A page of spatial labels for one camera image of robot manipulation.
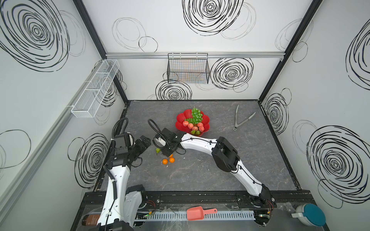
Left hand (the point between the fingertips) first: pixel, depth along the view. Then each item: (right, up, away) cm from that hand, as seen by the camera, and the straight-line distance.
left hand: (144, 143), depth 79 cm
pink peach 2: (+30, +6, +19) cm, 36 cm away
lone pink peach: (+33, +9, +22) cm, 41 cm away
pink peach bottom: (+26, +8, +22) cm, 35 cm away
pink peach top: (+34, +6, +18) cm, 38 cm away
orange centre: (+14, -9, +6) cm, 18 cm away
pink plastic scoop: (+29, -33, -9) cm, 45 cm away
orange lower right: (+15, -12, +7) cm, 20 cm away
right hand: (+10, -7, +12) cm, 17 cm away
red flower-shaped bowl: (+24, +16, +29) cm, 41 cm away
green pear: (+28, +4, +17) cm, 33 cm away
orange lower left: (+11, -12, +6) cm, 17 cm away
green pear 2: (+31, +4, +17) cm, 36 cm away
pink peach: (+23, +10, +23) cm, 33 cm away
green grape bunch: (+31, +14, +24) cm, 42 cm away
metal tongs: (+61, +8, +25) cm, 66 cm away
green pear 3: (+5, -6, +10) cm, 13 cm away
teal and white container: (+80, -29, -15) cm, 86 cm away
